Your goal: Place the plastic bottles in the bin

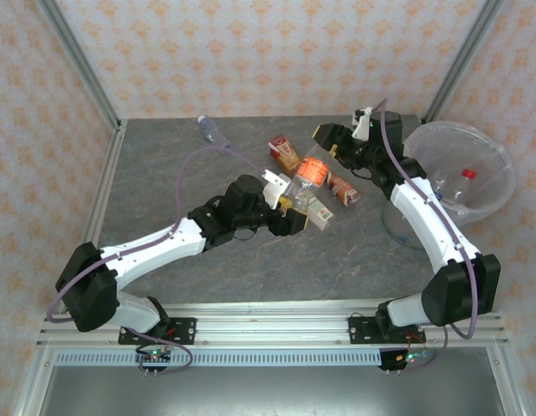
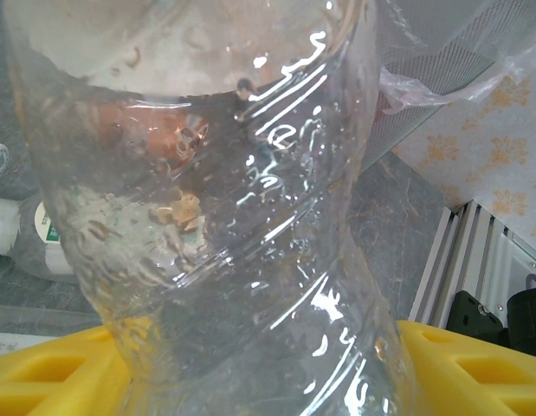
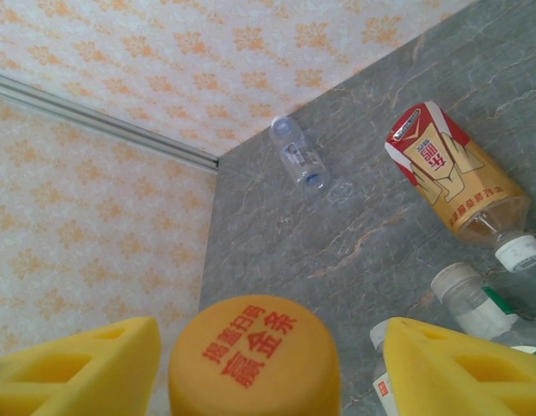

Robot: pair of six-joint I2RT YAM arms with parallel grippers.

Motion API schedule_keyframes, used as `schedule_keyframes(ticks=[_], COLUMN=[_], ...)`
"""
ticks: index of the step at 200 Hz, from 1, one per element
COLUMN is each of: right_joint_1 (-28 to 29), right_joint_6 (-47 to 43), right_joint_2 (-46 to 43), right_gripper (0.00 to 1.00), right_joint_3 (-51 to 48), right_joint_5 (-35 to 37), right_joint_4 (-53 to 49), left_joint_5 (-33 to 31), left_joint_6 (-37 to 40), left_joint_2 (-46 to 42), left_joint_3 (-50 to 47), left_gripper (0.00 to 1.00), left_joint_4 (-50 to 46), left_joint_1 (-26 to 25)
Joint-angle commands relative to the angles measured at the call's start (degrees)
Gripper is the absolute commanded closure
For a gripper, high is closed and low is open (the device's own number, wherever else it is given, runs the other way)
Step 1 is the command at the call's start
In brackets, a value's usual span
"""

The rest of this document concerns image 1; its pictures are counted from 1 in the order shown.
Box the green label clear bottle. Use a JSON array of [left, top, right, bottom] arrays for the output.
[[308, 197, 335, 231]]

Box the brown coffee drink bottle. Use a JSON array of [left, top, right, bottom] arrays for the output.
[[327, 172, 363, 205]]

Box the orange label plastic bottle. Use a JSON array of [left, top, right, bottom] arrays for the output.
[[287, 145, 330, 213]]

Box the red label amber tea bottle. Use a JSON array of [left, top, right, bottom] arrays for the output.
[[268, 134, 304, 179]]

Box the clear bottle with white cap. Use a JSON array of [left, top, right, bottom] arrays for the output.
[[197, 114, 230, 148]]

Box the red cap red label bottle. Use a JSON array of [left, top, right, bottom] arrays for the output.
[[436, 167, 477, 205]]

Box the grey bin with clear liner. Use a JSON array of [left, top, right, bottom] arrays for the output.
[[381, 120, 517, 251]]

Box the grey metal shelf panel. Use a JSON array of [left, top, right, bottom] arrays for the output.
[[37, 366, 511, 416]]

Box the right small circuit board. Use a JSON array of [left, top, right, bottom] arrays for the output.
[[378, 348, 434, 373]]

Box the small circuit board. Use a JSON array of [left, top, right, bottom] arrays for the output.
[[378, 348, 434, 373], [135, 346, 172, 366]]

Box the left small circuit board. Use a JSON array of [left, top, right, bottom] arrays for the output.
[[135, 346, 172, 366]]

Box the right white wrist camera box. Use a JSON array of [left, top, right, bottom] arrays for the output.
[[352, 106, 376, 140]]

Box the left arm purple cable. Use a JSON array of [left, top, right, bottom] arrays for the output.
[[46, 146, 195, 376]]

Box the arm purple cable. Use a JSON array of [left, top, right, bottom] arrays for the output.
[[378, 98, 481, 374], [46, 146, 195, 376]]

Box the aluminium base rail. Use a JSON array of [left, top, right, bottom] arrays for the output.
[[36, 302, 510, 348]]

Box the right black mount plate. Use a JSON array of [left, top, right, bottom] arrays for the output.
[[348, 315, 427, 346]]

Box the black mount plate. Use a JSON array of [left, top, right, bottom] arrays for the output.
[[348, 315, 427, 346], [118, 317, 197, 346]]

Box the aluminium frame post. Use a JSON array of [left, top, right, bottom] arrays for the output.
[[36, 0, 124, 131], [423, 0, 507, 125]]

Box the left black mount plate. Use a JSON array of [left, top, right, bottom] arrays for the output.
[[118, 317, 197, 346]]

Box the aluminium table edge rail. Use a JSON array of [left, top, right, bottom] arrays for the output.
[[83, 120, 128, 248]]

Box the grey slotted cable duct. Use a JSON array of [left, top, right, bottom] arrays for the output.
[[54, 349, 384, 368]]

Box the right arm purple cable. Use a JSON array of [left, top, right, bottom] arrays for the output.
[[378, 98, 481, 374]]

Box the aluminium frame beam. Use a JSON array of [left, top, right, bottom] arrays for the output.
[[14, 346, 56, 416], [486, 346, 528, 416]]

